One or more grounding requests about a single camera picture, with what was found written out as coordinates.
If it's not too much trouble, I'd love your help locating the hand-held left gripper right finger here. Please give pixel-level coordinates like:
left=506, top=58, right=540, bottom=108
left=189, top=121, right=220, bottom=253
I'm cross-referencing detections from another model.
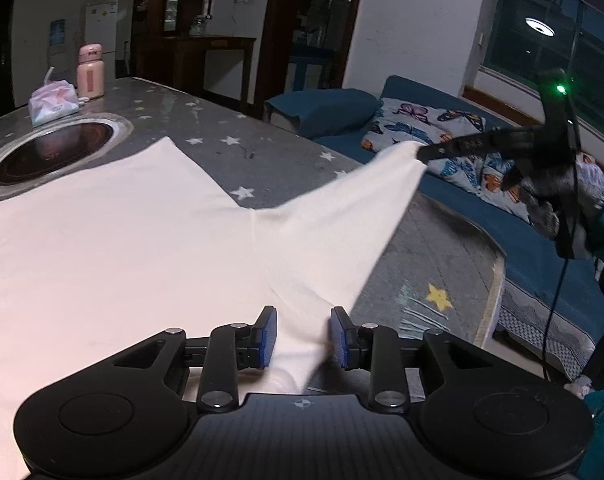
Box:
left=330, top=306, right=484, bottom=414

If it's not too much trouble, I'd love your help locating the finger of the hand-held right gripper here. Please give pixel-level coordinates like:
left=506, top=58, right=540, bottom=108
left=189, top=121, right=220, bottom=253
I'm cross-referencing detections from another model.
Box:
left=416, top=126, right=534, bottom=164

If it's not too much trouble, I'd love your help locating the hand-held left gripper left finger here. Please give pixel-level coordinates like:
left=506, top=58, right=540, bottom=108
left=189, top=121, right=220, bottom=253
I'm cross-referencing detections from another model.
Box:
left=113, top=305, right=279, bottom=414

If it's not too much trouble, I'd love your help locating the white garment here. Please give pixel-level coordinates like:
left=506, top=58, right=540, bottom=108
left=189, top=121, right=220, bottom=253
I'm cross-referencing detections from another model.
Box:
left=0, top=136, right=428, bottom=480

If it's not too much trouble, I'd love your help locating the butterfly print pillow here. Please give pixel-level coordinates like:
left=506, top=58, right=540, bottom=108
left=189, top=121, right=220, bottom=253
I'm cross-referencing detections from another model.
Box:
left=360, top=97, right=535, bottom=224

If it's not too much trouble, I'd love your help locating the window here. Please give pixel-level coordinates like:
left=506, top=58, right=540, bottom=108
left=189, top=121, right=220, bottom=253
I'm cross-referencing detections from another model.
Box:
left=479, top=0, right=604, bottom=137

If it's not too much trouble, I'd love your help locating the blue sofa bed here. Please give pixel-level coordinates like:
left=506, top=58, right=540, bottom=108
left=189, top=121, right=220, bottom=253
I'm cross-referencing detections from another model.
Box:
left=309, top=74, right=604, bottom=382

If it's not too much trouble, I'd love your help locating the blue pillow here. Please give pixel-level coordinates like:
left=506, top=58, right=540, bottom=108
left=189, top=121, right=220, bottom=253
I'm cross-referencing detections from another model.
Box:
left=262, top=88, right=383, bottom=139

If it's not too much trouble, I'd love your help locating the blue table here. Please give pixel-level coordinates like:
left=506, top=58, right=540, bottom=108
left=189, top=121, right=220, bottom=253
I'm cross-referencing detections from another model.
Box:
left=286, top=44, right=334, bottom=94

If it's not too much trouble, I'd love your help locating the dark wooden side table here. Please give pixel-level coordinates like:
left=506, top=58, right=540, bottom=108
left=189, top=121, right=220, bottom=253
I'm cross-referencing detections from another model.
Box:
left=163, top=35, right=258, bottom=107

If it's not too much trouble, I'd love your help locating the built-in induction cooker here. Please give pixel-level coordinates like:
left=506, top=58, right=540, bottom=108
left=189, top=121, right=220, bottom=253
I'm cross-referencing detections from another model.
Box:
left=0, top=114, right=134, bottom=202

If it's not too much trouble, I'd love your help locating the pink tissue pack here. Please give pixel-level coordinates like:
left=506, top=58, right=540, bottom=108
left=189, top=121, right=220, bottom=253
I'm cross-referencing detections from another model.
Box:
left=28, top=67, right=81, bottom=127

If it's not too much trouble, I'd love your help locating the pink thermos bottle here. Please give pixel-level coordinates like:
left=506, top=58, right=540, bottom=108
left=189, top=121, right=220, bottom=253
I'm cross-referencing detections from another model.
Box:
left=76, top=44, right=106, bottom=100

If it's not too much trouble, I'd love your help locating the dark wooden cabinet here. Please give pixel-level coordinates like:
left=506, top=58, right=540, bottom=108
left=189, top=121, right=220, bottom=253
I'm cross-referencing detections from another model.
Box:
left=131, top=0, right=219, bottom=80

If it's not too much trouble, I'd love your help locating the white refrigerator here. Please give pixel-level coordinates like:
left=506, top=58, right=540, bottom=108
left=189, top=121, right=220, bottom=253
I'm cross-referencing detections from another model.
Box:
left=84, top=0, right=119, bottom=81

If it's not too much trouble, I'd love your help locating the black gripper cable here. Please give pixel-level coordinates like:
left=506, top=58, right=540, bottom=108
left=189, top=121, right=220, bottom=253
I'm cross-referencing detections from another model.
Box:
left=541, top=255, right=583, bottom=386

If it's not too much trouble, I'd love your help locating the dark wooden door frame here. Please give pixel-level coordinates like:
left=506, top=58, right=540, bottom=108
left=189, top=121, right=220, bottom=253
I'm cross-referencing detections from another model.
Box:
left=253, top=0, right=369, bottom=122

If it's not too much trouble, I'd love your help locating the blue wall poster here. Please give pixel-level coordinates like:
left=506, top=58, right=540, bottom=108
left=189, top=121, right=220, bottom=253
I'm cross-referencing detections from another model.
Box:
left=47, top=18, right=67, bottom=49

